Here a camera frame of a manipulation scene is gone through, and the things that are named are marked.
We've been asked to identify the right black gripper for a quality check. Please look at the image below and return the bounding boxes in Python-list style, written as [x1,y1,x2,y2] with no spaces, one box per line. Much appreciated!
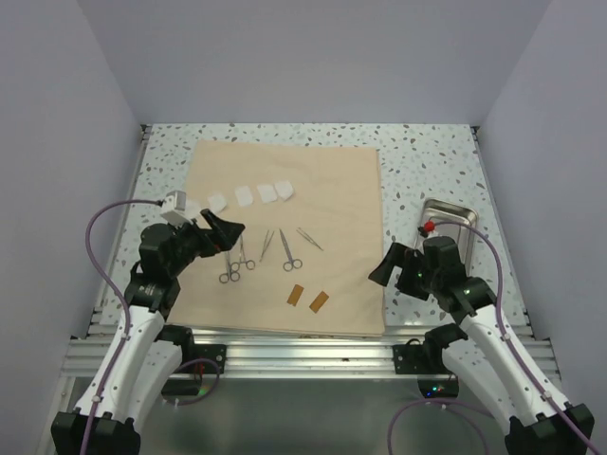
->
[369,242,440,301]

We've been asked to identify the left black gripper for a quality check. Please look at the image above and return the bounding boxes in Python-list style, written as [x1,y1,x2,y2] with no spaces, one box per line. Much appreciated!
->
[166,209,243,277]

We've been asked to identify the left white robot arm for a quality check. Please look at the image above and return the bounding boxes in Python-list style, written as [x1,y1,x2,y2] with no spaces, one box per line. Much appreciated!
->
[51,209,245,454]

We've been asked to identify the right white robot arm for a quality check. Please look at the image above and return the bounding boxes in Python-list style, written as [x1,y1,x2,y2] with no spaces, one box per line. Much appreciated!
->
[369,236,595,454]

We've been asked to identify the steel tweezers middle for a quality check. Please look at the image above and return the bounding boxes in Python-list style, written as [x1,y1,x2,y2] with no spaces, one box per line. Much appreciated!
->
[259,229,274,262]

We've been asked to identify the steel tweezers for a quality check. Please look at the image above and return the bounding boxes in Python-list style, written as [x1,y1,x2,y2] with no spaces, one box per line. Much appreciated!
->
[296,227,324,251]
[259,229,274,262]

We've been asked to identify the steel scissors far left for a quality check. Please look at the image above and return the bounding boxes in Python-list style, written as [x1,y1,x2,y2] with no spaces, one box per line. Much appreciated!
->
[218,251,240,284]

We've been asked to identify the steel scissors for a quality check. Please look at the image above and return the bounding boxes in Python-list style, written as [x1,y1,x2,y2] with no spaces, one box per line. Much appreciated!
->
[218,251,240,284]
[279,229,303,272]

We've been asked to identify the stainless steel tray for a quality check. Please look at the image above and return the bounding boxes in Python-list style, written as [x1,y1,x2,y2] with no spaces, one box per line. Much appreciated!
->
[419,198,479,271]

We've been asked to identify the steel scissors centre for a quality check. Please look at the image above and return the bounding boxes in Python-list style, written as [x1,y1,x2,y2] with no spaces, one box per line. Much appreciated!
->
[279,229,303,272]

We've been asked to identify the beige cloth drape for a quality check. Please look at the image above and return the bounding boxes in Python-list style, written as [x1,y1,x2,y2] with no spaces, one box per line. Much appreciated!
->
[170,140,385,337]

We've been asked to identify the steel tweezers right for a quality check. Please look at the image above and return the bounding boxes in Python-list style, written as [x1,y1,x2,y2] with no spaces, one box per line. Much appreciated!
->
[296,227,324,251]

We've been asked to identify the brown plaster right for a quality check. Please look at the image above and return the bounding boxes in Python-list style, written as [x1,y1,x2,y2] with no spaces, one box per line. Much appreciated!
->
[309,291,329,314]

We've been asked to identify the brown plaster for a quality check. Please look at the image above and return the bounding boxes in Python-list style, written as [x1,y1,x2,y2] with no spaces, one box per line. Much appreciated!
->
[309,291,329,314]
[286,284,304,306]

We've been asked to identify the brown plaster left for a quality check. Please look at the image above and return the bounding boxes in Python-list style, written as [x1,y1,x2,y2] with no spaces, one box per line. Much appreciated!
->
[286,284,304,306]

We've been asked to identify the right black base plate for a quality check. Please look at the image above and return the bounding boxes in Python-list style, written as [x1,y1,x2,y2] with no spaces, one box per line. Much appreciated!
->
[392,338,460,399]

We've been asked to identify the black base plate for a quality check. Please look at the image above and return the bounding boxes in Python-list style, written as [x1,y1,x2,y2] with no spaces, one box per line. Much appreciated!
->
[392,338,460,399]
[161,344,228,399]

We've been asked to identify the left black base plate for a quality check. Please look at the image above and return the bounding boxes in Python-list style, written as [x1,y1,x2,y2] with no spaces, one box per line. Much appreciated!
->
[161,344,228,399]

